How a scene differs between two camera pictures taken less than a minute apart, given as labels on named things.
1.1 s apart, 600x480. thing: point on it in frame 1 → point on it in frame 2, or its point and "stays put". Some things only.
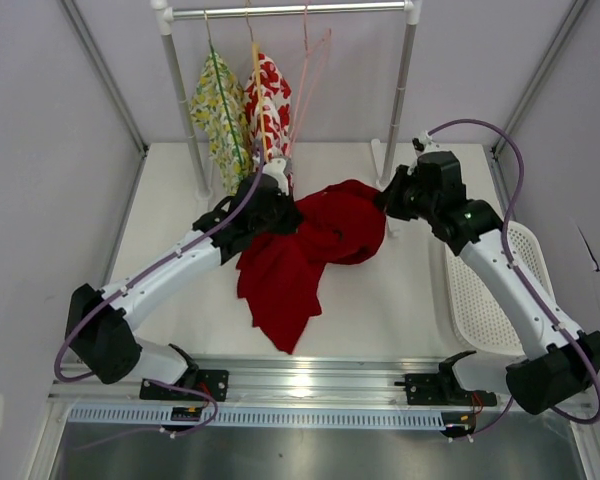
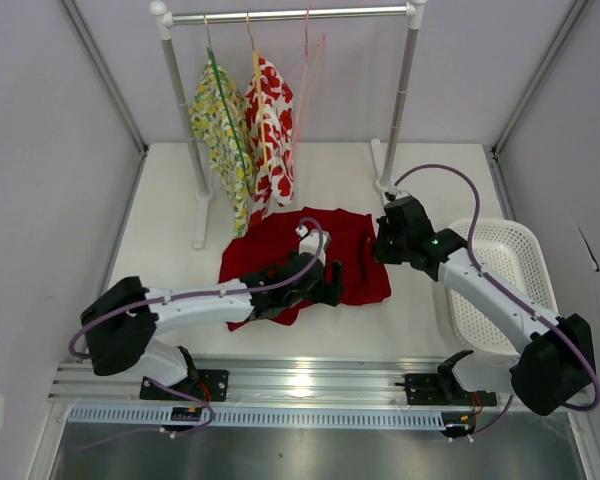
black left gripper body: (278, 219) → (317, 292)
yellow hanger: (258, 74) stays put
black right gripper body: (407, 201) → (390, 247)
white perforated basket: (478, 320) stays put
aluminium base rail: (297, 381) stays put
